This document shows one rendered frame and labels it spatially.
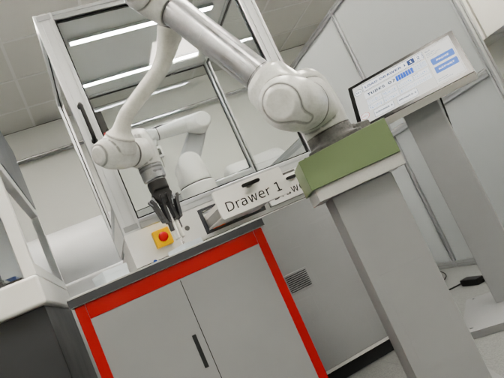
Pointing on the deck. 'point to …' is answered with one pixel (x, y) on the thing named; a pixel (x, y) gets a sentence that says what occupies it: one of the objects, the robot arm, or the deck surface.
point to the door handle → (87, 122)
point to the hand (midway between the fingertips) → (177, 229)
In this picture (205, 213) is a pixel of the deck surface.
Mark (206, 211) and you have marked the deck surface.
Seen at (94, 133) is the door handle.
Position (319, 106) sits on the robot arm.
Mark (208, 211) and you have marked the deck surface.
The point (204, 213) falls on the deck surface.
